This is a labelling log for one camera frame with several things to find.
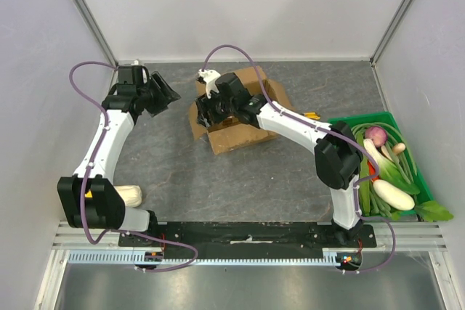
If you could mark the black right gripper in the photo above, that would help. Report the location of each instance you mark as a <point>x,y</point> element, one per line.
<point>205,111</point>

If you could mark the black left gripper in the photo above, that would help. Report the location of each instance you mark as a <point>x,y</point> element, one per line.
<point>166,94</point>

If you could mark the brown cardboard express box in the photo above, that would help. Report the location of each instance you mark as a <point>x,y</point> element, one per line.
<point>230,134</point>

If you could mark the yellow utility knife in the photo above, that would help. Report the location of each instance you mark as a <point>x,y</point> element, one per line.
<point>311,115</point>

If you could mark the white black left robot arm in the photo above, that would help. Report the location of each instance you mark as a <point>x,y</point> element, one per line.
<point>89,198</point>

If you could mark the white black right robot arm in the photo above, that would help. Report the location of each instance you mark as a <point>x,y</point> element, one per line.
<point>337,157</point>

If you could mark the yellow napa cabbage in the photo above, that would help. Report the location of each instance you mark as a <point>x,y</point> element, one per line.
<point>131,195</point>

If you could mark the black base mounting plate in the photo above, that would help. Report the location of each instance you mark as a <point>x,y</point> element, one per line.
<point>313,234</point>

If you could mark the purple onion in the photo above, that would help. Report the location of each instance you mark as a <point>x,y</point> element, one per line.
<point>377,135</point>

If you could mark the red chili pepper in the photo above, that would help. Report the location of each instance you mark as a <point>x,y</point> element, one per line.
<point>372,171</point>

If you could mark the white bok choy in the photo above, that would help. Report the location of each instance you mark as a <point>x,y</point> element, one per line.
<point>389,171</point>

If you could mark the brown mushroom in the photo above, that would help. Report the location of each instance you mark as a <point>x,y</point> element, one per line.
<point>398,148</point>

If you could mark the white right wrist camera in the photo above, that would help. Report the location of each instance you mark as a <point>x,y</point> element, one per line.
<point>208,78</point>

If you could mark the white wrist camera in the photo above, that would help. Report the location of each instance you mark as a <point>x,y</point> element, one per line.
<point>145,72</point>
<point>208,78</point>

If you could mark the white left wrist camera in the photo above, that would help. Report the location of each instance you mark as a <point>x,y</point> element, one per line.
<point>145,72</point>

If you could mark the slotted cable duct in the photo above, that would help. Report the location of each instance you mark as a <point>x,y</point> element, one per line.
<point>129,257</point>

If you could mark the aluminium frame rail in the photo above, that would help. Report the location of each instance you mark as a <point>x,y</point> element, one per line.
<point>408,235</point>

